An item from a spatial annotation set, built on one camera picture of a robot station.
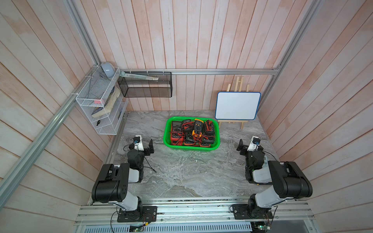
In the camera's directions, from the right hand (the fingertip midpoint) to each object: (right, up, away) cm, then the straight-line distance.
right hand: (248, 139), depth 90 cm
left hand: (-66, -1, +1) cm, 66 cm away
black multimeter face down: (-24, +6, +2) cm, 25 cm away
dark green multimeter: (-26, -1, +2) cm, 26 cm away
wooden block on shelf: (-89, +17, -11) cm, 91 cm away
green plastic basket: (-37, -3, +6) cm, 37 cm away
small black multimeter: (-39, +8, +5) cm, 40 cm away
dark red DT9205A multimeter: (-46, +4, +3) cm, 46 cm away
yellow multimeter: (-31, +7, +6) cm, 32 cm away
